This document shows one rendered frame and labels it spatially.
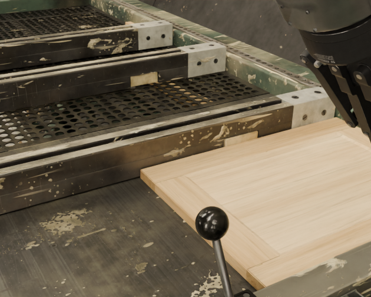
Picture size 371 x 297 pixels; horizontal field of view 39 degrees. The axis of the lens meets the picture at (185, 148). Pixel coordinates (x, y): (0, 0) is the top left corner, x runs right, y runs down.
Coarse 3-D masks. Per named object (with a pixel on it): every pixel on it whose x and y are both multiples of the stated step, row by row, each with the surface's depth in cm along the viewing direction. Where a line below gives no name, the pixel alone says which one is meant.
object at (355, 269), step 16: (336, 256) 70; (352, 256) 70; (368, 256) 70; (304, 272) 67; (320, 272) 67; (336, 272) 67; (352, 272) 67; (368, 272) 67; (272, 288) 64; (288, 288) 64; (304, 288) 64; (320, 288) 64; (336, 288) 64; (352, 288) 65; (368, 288) 68
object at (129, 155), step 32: (288, 96) 113; (320, 96) 113; (160, 128) 98; (192, 128) 98; (224, 128) 101; (256, 128) 106; (288, 128) 111; (0, 160) 85; (32, 160) 87; (64, 160) 86; (96, 160) 89; (128, 160) 93; (160, 160) 96; (0, 192) 82; (32, 192) 85; (64, 192) 88
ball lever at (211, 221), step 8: (208, 208) 58; (216, 208) 58; (200, 216) 57; (208, 216) 57; (216, 216) 57; (224, 216) 57; (200, 224) 57; (208, 224) 57; (216, 224) 57; (224, 224) 57; (200, 232) 57; (208, 232) 57; (216, 232) 57; (224, 232) 57; (216, 240) 58; (216, 248) 58; (216, 256) 58; (224, 264) 58; (224, 272) 58; (224, 280) 58; (224, 288) 58; (232, 296) 58
